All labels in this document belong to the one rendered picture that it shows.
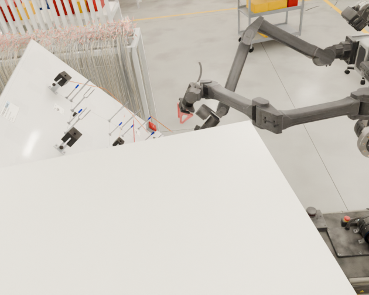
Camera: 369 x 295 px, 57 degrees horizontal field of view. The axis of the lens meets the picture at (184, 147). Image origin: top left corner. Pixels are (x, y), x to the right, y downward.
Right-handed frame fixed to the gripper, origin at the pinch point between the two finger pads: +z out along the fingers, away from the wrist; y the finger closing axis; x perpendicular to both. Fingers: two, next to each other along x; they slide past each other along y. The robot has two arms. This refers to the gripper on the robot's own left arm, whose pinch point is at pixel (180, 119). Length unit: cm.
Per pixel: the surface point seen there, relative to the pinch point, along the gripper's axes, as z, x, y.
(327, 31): -19, 326, -365
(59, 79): -10, -58, 9
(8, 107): -8, -72, 33
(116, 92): 25, -24, -60
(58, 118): -1, -56, 22
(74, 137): -8, -50, 42
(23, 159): -4, -63, 54
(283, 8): -29, 215, -337
